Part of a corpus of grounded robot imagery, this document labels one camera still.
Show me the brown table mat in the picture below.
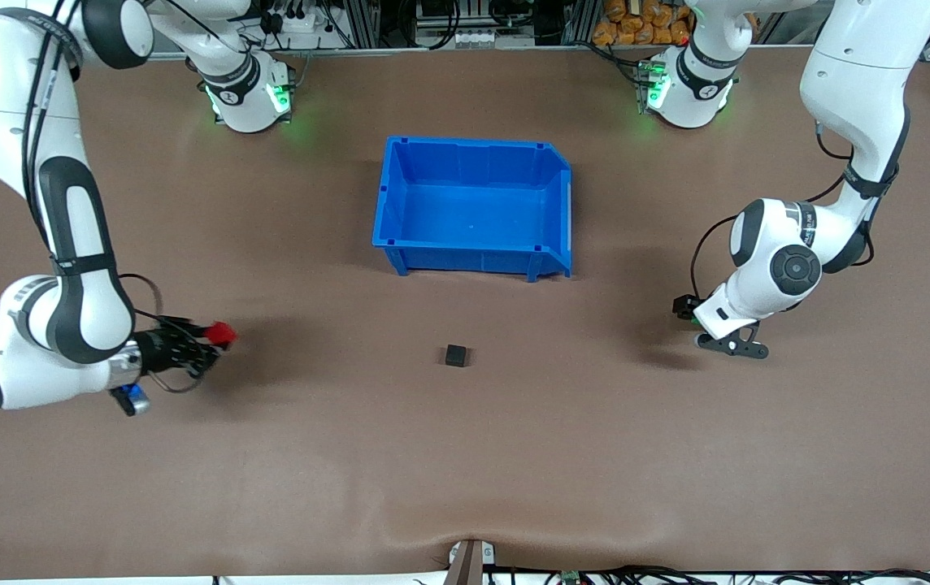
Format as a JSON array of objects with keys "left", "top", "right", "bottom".
[{"left": 0, "top": 45, "right": 930, "bottom": 579}]

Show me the blue plastic storage bin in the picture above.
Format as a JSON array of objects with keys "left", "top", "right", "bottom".
[{"left": 372, "top": 136, "right": 574, "bottom": 284}]

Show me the orange snack bag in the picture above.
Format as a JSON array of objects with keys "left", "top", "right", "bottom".
[{"left": 593, "top": 0, "right": 695, "bottom": 46}]

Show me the white power strip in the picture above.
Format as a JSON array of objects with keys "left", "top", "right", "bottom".
[{"left": 264, "top": 10, "right": 324, "bottom": 38}]

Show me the metal table clamp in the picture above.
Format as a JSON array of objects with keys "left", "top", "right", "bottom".
[{"left": 447, "top": 539, "right": 498, "bottom": 585}]

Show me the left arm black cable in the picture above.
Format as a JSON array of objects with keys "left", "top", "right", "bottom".
[{"left": 689, "top": 120, "right": 879, "bottom": 303}]

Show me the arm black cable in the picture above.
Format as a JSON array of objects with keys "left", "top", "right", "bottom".
[
  {"left": 689, "top": 120, "right": 879, "bottom": 303},
  {"left": 20, "top": 0, "right": 207, "bottom": 396}
]

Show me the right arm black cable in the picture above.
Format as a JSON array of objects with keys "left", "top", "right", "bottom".
[{"left": 20, "top": 0, "right": 207, "bottom": 396}]

